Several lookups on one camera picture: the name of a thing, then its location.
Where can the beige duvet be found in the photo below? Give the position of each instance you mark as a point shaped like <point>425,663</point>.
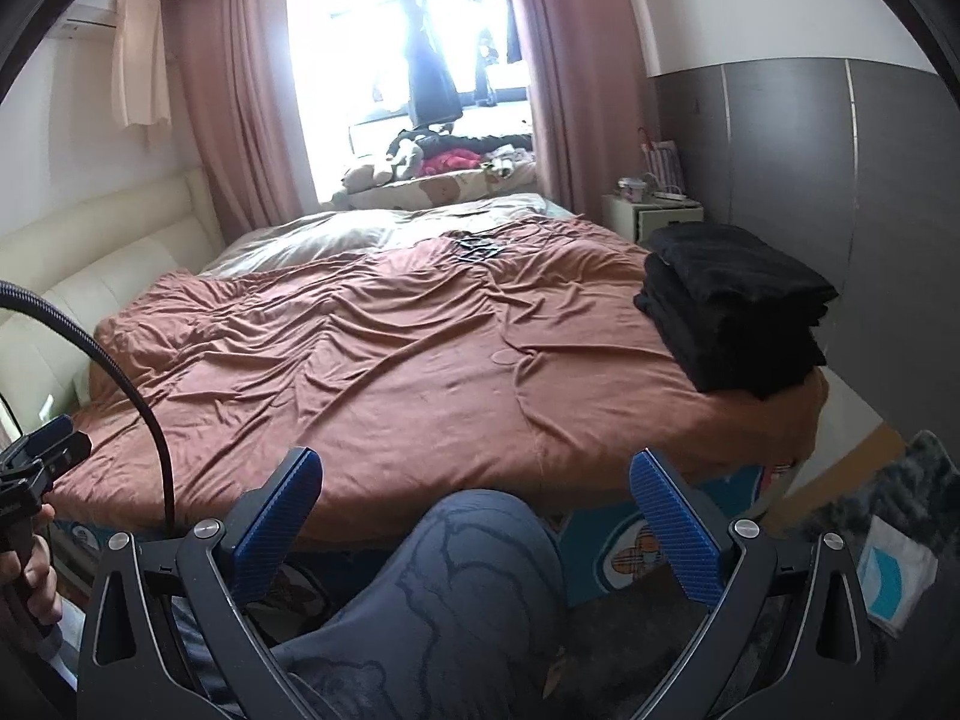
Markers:
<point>360,232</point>

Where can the striped bag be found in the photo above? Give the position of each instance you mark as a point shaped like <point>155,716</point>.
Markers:
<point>664,161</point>

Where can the patterned cushion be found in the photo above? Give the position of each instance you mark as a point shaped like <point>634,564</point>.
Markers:
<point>442,187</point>

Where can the dark hanging dress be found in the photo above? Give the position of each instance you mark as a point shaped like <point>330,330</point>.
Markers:
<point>431,67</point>

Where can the hanging jeans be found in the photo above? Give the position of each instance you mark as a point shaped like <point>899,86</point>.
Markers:
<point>486,67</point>

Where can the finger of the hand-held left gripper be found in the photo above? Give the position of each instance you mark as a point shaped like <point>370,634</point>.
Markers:
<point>56,442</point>

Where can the brown blanket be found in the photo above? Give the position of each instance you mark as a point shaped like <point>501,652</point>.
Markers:
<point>375,360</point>

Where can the person's left forearm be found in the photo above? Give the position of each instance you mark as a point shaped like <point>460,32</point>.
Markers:
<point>64,637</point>

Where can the white nightstand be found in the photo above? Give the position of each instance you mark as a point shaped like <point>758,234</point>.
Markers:
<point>637,221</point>

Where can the pink curtain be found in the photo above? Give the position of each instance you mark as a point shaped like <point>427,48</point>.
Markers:
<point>570,90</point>
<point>225,90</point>

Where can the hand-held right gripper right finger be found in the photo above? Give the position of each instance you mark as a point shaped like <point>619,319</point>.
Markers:
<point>671,532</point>

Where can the pile of clothes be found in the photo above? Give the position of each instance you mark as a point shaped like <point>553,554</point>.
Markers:
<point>450,154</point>

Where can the white air conditioner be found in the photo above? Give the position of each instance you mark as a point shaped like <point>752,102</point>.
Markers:
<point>86,19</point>

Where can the white power strip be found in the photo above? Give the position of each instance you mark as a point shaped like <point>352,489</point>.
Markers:
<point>675,197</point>

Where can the small black item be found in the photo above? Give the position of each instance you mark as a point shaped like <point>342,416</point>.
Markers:
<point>474,247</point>

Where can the blue cartoon bed sheet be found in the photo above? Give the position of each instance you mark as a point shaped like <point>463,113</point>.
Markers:
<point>592,525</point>

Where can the black towel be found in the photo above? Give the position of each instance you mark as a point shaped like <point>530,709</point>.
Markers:
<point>742,262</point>

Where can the cream padded headboard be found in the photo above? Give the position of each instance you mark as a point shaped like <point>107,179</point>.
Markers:
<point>97,240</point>

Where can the person's left hand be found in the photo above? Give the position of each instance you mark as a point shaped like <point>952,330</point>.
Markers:
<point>45,592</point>

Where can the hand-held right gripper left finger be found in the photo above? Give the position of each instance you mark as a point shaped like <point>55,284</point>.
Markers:
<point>274,532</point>

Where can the stack of folded black clothes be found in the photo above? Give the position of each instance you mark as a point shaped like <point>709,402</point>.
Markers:
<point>720,352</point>

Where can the white and blue tissue pack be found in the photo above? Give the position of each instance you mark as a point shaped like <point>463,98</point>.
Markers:
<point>900,577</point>

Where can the bright window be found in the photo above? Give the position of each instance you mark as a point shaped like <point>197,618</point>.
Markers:
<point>352,52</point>

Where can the person's leg in grey pants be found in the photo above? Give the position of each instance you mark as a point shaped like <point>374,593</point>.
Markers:
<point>450,577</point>

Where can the plush toy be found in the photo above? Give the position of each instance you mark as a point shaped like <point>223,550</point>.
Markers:
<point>367,174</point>

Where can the cream hanging cloth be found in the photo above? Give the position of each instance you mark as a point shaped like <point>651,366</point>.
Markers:
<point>139,52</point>

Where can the dark hanging garment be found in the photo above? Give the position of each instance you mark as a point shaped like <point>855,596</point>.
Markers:
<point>514,22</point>

